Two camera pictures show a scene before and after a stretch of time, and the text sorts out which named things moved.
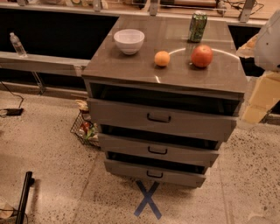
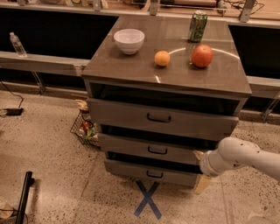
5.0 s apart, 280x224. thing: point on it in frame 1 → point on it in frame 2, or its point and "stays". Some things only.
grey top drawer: [161, 121] stays
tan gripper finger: [248, 48] → [199, 154]
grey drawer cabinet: [164, 94] stays
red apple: [202, 56] stays
